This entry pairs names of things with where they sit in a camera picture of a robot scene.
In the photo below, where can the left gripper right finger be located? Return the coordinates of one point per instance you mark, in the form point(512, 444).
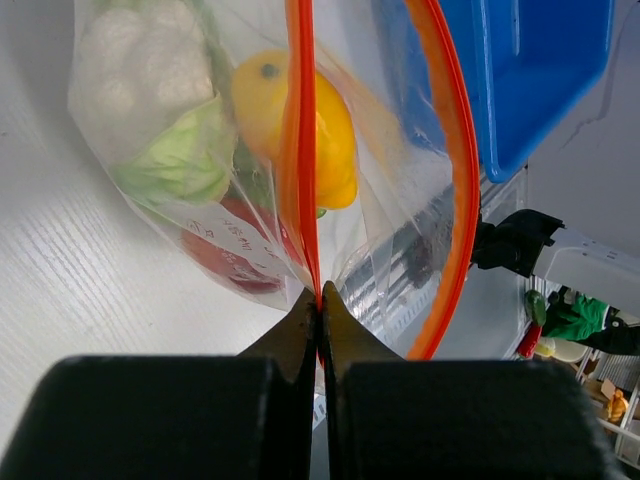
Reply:
point(390, 418)

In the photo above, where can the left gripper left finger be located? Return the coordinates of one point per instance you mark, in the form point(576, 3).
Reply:
point(247, 416)

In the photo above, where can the clear zip bag orange zipper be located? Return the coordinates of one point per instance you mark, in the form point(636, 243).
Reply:
point(321, 145)

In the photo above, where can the white toy cauliflower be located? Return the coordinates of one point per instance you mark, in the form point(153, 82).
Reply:
point(149, 90)

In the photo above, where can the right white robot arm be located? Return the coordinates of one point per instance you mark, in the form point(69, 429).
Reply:
point(530, 243)

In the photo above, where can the blue plastic tray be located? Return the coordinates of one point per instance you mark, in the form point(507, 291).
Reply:
point(525, 64)

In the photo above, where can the aluminium mounting rail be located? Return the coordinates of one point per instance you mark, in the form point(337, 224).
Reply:
point(390, 288)

